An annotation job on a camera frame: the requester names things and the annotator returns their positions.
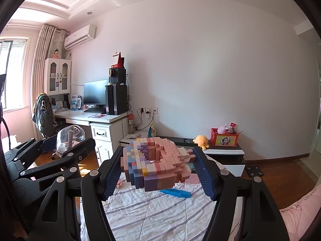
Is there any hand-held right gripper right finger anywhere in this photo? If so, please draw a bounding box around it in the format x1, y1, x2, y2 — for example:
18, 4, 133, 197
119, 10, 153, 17
193, 146, 289, 241

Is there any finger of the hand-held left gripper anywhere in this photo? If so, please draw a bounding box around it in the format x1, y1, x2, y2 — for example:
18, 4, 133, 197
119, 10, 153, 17
5, 134, 61, 165
21, 138, 96, 182

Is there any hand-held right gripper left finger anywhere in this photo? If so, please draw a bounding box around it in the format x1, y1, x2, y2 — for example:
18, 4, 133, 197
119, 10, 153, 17
34, 147, 124, 241

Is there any clear plastic container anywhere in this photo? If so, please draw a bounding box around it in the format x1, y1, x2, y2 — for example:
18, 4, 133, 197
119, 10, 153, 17
56, 125, 87, 157

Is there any pink block toy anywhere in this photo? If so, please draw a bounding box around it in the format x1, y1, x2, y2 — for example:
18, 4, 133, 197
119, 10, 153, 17
120, 137, 197, 191

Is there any black office chair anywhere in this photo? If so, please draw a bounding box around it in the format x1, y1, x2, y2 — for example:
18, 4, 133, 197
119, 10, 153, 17
32, 93, 73, 146

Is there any grey jacket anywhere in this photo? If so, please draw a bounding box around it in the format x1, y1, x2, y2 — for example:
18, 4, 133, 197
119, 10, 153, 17
32, 93, 56, 137

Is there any black low cabinet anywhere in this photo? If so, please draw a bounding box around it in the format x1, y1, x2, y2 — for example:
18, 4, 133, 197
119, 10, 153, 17
160, 136, 246, 177

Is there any yellow octopus plush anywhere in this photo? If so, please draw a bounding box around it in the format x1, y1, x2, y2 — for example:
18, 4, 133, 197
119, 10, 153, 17
193, 135, 210, 150

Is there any white desk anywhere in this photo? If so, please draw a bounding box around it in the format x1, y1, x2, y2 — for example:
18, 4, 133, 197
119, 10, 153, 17
54, 110, 132, 166

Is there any row of books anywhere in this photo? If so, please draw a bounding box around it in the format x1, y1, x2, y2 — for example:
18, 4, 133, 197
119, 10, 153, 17
51, 95, 71, 111

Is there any red storage box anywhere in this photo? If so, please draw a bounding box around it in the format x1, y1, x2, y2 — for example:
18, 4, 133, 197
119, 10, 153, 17
210, 128, 239, 147

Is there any blue and white box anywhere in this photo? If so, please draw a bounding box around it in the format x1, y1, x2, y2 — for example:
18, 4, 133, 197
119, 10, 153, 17
70, 95, 82, 109

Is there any black floor scale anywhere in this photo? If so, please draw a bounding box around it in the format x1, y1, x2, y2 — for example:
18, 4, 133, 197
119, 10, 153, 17
246, 166, 265, 177

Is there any striped quilt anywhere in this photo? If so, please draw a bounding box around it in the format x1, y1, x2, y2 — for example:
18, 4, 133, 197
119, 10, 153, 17
104, 161, 244, 241

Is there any white glass-door cabinet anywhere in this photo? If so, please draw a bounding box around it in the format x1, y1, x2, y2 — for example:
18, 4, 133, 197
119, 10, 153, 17
44, 58, 72, 96

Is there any black computer monitor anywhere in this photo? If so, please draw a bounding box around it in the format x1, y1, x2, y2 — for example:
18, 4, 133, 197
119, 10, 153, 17
83, 79, 109, 105

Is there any black computer tower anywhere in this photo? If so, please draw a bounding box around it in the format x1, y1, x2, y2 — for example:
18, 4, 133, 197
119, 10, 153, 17
105, 84, 128, 115

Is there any window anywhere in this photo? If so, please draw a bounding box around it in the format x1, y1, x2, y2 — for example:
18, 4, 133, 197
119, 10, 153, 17
0, 39, 29, 111

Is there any red desk calendar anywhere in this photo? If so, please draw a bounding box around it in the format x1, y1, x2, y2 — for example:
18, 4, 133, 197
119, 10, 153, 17
112, 52, 125, 68

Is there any white air conditioner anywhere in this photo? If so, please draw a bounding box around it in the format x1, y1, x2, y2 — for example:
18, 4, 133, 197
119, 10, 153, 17
64, 25, 96, 50

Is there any black power cable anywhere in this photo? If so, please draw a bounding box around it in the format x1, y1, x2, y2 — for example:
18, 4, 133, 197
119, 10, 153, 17
135, 109, 146, 128

